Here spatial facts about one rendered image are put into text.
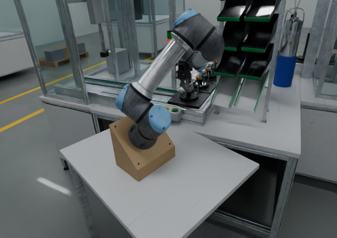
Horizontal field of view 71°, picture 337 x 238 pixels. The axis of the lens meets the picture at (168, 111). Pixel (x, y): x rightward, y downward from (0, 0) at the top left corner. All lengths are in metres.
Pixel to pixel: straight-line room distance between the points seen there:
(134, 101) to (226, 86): 0.78
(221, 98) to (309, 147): 1.01
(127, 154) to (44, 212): 1.46
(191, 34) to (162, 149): 0.59
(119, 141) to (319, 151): 1.71
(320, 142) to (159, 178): 1.50
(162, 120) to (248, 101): 0.71
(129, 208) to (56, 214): 1.39
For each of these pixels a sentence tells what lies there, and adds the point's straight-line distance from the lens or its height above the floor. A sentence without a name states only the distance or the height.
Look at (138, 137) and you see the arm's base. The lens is 1.13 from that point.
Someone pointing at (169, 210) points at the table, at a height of 0.86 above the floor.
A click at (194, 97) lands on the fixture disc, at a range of 1.69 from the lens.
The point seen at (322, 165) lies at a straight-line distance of 2.43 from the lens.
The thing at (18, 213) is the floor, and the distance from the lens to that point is 2.60.
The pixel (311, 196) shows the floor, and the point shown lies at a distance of 2.56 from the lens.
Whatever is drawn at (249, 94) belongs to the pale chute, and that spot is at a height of 1.07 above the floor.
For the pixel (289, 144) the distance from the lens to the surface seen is 1.53.
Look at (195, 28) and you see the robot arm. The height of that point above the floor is 1.54.
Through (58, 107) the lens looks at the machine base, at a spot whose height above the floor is 0.80.
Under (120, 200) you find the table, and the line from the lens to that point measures 1.14.
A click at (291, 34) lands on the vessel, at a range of 2.24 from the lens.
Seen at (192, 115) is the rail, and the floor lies 0.93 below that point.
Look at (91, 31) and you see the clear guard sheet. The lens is 2.79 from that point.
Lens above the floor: 1.68
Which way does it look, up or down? 27 degrees down
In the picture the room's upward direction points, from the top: 3 degrees counter-clockwise
